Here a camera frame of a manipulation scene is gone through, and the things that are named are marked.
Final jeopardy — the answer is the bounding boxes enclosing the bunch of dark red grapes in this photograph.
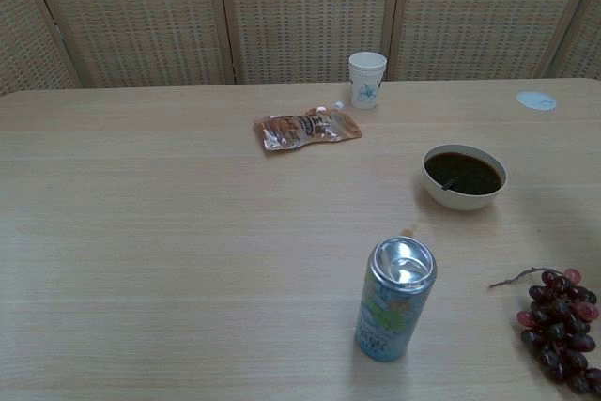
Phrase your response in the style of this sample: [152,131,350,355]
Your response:
[488,266,601,395]

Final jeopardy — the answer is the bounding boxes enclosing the brown spouted food pouch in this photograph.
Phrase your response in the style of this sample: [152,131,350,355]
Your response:
[253,100,364,158]

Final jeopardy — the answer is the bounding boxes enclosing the white paper cup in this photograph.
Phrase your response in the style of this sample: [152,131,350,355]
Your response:
[347,52,389,112]

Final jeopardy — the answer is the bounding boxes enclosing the woven bamboo folding screen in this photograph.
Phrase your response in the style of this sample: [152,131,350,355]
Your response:
[0,0,601,98]

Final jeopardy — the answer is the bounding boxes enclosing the blue aluminium drink can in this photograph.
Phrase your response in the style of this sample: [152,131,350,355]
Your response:
[353,235,439,362]

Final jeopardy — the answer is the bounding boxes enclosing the white round lid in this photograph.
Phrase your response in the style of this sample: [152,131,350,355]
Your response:
[516,89,559,113]

